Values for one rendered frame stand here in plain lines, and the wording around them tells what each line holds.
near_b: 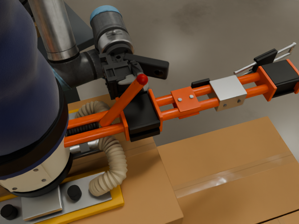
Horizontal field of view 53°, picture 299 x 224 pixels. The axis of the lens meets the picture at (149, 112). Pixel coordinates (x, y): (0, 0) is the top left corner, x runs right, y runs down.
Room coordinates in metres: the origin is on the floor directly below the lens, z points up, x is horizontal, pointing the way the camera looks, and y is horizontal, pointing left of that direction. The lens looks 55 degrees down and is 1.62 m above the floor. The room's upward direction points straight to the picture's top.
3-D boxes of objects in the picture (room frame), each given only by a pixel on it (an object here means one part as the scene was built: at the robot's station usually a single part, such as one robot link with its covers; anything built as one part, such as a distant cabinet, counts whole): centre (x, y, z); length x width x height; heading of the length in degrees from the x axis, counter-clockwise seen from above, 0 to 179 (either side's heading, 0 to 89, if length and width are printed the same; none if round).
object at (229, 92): (0.44, -0.18, 1.07); 0.07 x 0.07 x 0.04; 18
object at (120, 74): (0.51, 0.07, 1.08); 0.12 x 0.09 x 0.08; 18
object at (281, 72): (0.48, -0.31, 1.08); 0.08 x 0.07 x 0.05; 108
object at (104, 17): (0.67, 0.11, 1.07); 0.12 x 0.09 x 0.10; 18
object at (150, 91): (0.38, 0.02, 1.08); 0.10 x 0.08 x 0.06; 18
